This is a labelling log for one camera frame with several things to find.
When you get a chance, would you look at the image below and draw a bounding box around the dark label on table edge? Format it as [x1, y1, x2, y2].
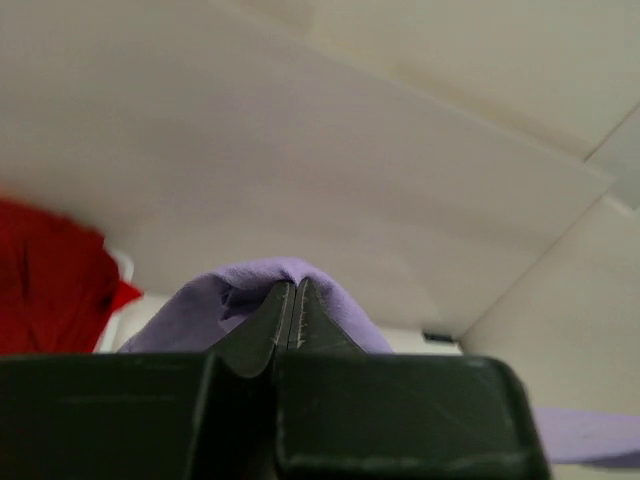
[422, 331, 456, 344]

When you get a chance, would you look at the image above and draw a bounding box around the dark red t shirt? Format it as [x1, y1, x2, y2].
[1, 199, 142, 355]

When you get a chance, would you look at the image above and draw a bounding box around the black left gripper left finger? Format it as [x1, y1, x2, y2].
[1, 282, 295, 479]

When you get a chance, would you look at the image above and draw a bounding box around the purple t shirt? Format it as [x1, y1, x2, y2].
[121, 257, 639, 469]

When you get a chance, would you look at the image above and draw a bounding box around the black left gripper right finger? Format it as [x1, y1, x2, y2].
[275, 279, 550, 479]

